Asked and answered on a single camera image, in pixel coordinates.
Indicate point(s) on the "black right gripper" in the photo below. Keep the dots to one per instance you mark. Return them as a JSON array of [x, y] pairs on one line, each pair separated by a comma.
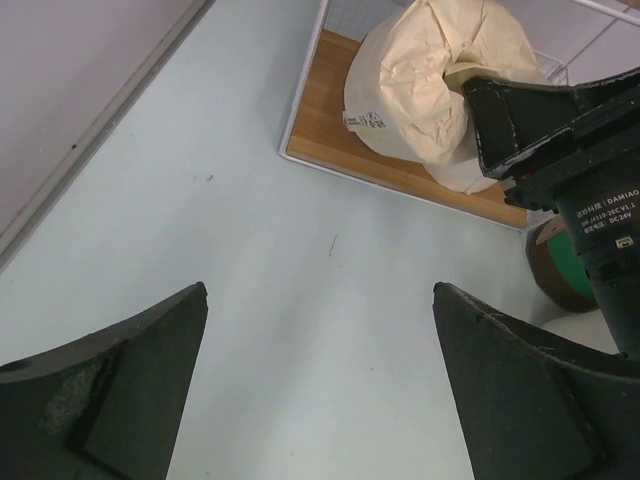
[[573, 150]]

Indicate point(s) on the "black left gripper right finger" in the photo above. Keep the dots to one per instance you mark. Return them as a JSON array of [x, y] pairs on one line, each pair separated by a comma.
[[532, 404]]

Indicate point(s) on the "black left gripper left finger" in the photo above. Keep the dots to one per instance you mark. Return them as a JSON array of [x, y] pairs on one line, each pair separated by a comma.
[[108, 405]]

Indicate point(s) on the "cream paper roll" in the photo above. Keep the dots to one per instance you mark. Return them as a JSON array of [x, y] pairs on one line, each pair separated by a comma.
[[402, 94]]

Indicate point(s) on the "bottom wooden shelf board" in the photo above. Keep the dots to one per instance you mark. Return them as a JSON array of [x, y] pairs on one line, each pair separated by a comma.
[[316, 135]]

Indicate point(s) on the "white wire shelf rack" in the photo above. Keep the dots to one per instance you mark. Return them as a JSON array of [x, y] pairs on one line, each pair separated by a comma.
[[572, 41]]

